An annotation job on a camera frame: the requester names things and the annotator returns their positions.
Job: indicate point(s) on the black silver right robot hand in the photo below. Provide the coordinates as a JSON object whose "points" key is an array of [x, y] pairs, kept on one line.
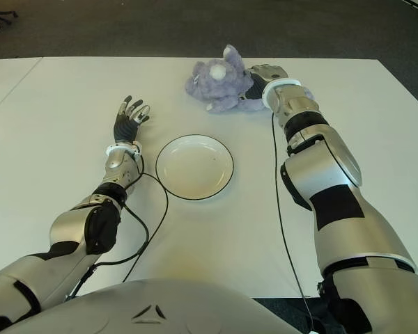
{"points": [[270, 71]]}

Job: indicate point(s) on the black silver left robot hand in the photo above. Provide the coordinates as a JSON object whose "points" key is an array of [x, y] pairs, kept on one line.
{"points": [[125, 127]]}

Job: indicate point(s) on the purple plush doll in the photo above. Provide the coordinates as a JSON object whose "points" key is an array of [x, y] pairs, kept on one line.
{"points": [[216, 87]]}

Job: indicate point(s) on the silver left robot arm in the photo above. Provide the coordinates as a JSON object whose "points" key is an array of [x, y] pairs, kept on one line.
{"points": [[90, 226]]}

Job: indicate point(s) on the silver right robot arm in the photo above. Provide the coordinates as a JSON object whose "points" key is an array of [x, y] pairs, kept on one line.
{"points": [[334, 195]]}

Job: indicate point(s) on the white plate with black rim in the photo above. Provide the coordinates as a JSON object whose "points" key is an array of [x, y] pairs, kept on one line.
{"points": [[195, 167]]}

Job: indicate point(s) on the black office chair base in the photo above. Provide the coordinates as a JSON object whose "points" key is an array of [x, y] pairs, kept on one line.
{"points": [[5, 15]]}

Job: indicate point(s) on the silver robot torso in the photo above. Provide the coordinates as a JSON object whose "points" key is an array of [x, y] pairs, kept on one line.
{"points": [[195, 306]]}

